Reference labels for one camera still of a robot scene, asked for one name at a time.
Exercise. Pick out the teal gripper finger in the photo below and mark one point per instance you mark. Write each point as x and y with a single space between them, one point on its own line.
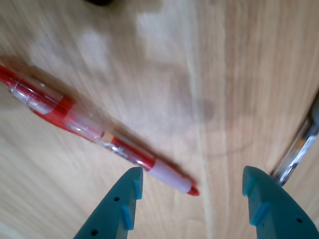
281 214
112 214

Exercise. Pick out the red retractable pen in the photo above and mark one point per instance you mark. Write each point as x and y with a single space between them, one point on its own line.
134 156

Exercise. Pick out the grey grip clear pen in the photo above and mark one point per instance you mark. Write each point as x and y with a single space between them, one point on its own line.
302 149

